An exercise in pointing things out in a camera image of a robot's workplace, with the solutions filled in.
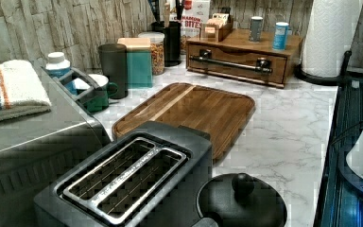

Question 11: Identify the black drawer handle bar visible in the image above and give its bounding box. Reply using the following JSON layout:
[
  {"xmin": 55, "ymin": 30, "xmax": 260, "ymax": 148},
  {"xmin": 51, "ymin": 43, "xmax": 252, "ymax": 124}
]
[{"xmin": 189, "ymin": 49, "xmax": 272, "ymax": 74}]

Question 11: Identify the wooden drawer box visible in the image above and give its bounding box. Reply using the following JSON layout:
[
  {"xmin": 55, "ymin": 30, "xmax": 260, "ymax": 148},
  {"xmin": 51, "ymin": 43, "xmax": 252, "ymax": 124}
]
[{"xmin": 186, "ymin": 29, "xmax": 303, "ymax": 88}]

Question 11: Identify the wooden cutting board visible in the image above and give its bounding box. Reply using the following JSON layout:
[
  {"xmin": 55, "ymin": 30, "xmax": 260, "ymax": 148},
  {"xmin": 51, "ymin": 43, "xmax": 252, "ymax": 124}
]
[{"xmin": 112, "ymin": 82, "xmax": 255, "ymax": 161}]

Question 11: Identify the black two-slot toaster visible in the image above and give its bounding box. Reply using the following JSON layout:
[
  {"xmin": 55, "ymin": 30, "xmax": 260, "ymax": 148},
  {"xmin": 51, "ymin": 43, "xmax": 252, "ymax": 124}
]
[{"xmin": 34, "ymin": 121, "xmax": 212, "ymax": 227}]

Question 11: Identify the teal canister wooden lid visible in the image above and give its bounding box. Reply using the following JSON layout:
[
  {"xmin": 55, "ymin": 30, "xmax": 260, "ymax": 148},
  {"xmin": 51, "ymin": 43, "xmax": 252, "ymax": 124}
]
[{"xmin": 117, "ymin": 38, "xmax": 152, "ymax": 89}]

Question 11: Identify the clear cereal jar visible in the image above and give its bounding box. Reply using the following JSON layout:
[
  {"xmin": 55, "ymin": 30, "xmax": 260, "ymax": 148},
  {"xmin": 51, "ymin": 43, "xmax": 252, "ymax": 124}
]
[{"xmin": 138, "ymin": 31, "xmax": 164, "ymax": 76}]

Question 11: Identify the black utensil holder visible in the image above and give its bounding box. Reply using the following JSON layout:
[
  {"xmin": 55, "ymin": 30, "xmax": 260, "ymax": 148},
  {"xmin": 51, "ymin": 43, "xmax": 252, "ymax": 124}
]
[{"xmin": 151, "ymin": 21, "xmax": 181, "ymax": 67}]

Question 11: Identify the dark grey tumbler cup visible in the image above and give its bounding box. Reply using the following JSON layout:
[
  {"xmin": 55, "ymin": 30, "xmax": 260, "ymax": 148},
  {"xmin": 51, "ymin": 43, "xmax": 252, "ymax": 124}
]
[{"xmin": 98, "ymin": 44, "xmax": 128, "ymax": 99}]

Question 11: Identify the black electric kettle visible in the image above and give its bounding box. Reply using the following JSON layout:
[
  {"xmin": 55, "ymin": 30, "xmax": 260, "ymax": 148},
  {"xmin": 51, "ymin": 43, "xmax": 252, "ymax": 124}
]
[{"xmin": 196, "ymin": 173, "xmax": 287, "ymax": 227}]

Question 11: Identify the cinnamon oat bites box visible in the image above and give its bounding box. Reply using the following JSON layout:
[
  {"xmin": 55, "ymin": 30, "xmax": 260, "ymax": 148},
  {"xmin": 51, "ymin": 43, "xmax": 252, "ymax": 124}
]
[{"xmin": 181, "ymin": 0, "xmax": 211, "ymax": 54}]

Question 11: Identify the grey spice shaker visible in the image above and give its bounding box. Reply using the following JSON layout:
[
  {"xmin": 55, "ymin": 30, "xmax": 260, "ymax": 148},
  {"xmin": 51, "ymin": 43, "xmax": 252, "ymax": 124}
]
[{"xmin": 249, "ymin": 16, "xmax": 263, "ymax": 42}]

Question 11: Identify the blue spice shaker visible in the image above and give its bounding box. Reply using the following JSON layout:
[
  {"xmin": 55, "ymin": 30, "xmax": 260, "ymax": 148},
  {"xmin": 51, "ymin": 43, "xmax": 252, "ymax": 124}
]
[{"xmin": 272, "ymin": 22, "xmax": 289, "ymax": 50}]

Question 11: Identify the blue bottle white cap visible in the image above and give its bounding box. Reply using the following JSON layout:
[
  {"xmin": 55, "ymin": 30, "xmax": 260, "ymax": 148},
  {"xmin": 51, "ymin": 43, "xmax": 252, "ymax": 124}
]
[{"xmin": 45, "ymin": 52, "xmax": 71, "ymax": 78}]

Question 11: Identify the black paper towel holder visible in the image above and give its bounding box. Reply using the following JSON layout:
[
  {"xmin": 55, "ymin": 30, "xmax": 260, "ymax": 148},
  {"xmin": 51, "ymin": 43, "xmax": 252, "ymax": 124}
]
[{"xmin": 294, "ymin": 50, "xmax": 353, "ymax": 86}]

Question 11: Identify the stainless steel toaster oven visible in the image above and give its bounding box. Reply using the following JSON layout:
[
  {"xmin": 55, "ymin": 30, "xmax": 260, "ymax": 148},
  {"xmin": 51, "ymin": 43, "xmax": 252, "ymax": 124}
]
[{"xmin": 0, "ymin": 72, "xmax": 110, "ymax": 227}]

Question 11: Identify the white striped kitchen towel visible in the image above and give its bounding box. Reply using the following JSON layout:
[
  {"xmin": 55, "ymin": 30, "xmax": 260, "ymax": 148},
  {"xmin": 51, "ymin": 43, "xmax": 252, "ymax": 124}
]
[{"xmin": 0, "ymin": 60, "xmax": 51, "ymax": 121}]

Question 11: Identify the white paper towel roll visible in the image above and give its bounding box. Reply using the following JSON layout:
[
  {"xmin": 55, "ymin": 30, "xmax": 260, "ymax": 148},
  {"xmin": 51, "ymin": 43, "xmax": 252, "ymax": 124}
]
[{"xmin": 302, "ymin": 0, "xmax": 363, "ymax": 78}]

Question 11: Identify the wooden utensil handle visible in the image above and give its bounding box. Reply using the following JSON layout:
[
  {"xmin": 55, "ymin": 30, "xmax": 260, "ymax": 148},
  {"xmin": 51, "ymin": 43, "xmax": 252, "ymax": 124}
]
[{"xmin": 164, "ymin": 2, "xmax": 170, "ymax": 27}]

